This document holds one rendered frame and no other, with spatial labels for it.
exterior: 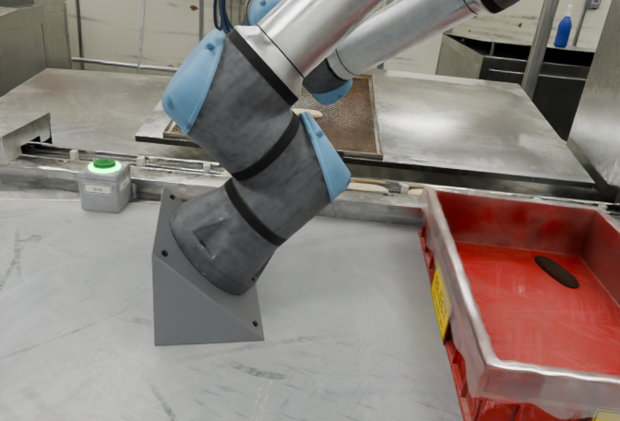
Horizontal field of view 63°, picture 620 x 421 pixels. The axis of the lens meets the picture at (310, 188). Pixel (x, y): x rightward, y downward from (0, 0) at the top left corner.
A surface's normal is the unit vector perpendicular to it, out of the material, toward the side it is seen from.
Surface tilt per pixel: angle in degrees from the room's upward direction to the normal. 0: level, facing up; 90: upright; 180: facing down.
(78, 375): 0
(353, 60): 115
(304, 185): 88
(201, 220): 40
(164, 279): 90
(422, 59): 90
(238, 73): 71
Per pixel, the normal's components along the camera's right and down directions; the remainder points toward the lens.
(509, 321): 0.10, -0.91
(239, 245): 0.35, 0.14
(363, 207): -0.04, 0.39
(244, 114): 0.29, 0.40
